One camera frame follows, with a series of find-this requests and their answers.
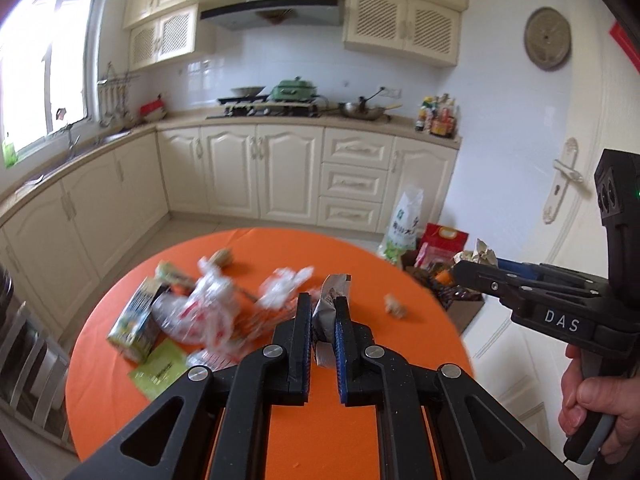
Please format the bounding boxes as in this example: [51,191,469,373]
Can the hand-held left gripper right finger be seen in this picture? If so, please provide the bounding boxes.
[334,296,576,480]

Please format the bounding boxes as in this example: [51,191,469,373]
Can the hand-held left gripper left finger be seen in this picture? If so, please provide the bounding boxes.
[65,292,313,480]

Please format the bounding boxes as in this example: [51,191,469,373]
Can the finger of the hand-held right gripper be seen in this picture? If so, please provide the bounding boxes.
[496,258,608,288]
[452,259,596,311]

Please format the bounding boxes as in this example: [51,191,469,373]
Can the foil wrapper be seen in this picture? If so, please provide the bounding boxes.
[452,240,498,266]

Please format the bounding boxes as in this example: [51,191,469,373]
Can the silver wrapper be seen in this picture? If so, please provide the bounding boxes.
[311,274,353,368]

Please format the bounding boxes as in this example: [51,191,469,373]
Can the clear plastic wrap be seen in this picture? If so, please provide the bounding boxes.
[257,266,315,311]

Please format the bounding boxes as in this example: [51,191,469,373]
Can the clear red-print plastic bag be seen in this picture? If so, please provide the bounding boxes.
[152,257,266,371]

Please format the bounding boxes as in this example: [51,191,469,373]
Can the green paper leaflet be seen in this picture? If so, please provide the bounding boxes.
[129,338,188,401]

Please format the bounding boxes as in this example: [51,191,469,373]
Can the striped snack wrapper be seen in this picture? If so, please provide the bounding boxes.
[154,260,193,288]

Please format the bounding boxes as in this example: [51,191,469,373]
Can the blue green milk carton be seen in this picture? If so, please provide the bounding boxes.
[107,276,171,365]

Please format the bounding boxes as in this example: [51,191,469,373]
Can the person's right hand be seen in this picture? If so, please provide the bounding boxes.
[560,347,640,461]

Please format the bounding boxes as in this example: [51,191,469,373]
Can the cardboard box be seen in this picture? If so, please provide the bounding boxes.
[400,252,485,335]

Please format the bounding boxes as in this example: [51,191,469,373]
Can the red rice bag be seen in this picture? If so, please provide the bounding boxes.
[415,222,470,281]

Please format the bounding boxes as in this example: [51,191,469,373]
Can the white door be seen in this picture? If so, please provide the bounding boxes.
[465,75,640,461]

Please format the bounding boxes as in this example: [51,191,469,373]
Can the white green rice bag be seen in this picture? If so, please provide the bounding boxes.
[378,185,425,266]

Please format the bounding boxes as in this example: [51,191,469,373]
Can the round orange table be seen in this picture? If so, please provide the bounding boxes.
[65,227,473,480]

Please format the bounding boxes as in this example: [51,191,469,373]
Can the group of condiment bottles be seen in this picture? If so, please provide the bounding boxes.
[416,94,458,138]

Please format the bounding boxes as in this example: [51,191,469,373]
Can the cream kitchen base cabinets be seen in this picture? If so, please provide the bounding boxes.
[0,125,461,311]

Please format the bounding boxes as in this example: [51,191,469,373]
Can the black gas stove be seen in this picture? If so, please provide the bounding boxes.
[206,100,326,120]

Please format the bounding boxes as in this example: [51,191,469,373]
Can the green electric pot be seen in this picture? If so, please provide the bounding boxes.
[270,77,321,103]

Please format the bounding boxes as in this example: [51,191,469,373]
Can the cream lattice door cabinet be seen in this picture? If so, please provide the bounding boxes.
[342,0,462,67]
[129,4,200,72]

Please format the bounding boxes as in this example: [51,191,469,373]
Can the red white dish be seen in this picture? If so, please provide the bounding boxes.
[140,94,168,121]

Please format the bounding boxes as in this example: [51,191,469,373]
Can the steel faucet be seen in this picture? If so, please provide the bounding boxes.
[62,124,86,157]

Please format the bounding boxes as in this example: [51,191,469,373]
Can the hanging utensil rack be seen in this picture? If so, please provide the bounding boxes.
[96,62,141,128]

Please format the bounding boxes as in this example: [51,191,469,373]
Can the steel range hood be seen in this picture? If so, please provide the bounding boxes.
[199,0,346,31]

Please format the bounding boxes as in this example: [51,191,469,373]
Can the green bottle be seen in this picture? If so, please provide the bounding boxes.
[1,135,20,168]

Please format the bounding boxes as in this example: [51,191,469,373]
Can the kitchen window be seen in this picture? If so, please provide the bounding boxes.
[0,0,98,153]

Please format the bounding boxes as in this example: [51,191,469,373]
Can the cream door handle plate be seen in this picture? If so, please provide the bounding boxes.
[542,137,583,225]

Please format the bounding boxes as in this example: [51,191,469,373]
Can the steel wok with handle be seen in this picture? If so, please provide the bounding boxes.
[339,87,403,122]

